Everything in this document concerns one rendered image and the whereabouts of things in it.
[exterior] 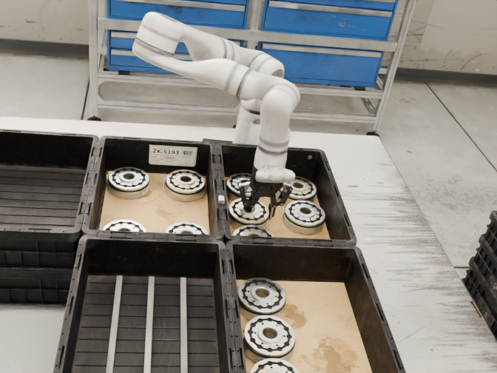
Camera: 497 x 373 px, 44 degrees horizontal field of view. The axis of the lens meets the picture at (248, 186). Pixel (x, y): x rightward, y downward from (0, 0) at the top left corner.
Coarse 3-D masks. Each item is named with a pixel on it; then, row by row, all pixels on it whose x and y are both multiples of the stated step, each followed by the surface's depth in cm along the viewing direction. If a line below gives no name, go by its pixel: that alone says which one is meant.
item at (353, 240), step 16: (224, 144) 162; (240, 144) 163; (224, 176) 150; (224, 192) 144; (336, 192) 153; (224, 208) 139; (224, 224) 134; (224, 240) 132; (240, 240) 131; (256, 240) 131; (272, 240) 132; (288, 240) 133; (304, 240) 133; (320, 240) 134; (336, 240) 135; (352, 240) 136
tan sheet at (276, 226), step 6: (228, 198) 159; (264, 198) 162; (276, 198) 162; (318, 204) 163; (276, 210) 158; (282, 210) 158; (276, 216) 156; (282, 216) 156; (270, 222) 153; (276, 222) 154; (282, 222) 154; (270, 228) 152; (276, 228) 152; (282, 228) 152; (324, 228) 154; (276, 234) 150; (282, 234) 150; (288, 234) 151; (294, 234) 151; (300, 234) 151; (318, 234) 152; (324, 234) 152
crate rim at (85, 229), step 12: (180, 144) 160; (192, 144) 161; (204, 144) 161; (96, 156) 149; (216, 156) 157; (96, 168) 145; (216, 168) 152; (96, 180) 141; (216, 180) 148; (216, 192) 144; (216, 204) 140; (84, 216) 130; (216, 216) 136; (84, 228) 127
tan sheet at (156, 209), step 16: (160, 176) 164; (160, 192) 158; (112, 208) 150; (128, 208) 151; (144, 208) 151; (160, 208) 152; (176, 208) 153; (192, 208) 154; (144, 224) 146; (160, 224) 147; (208, 224) 149
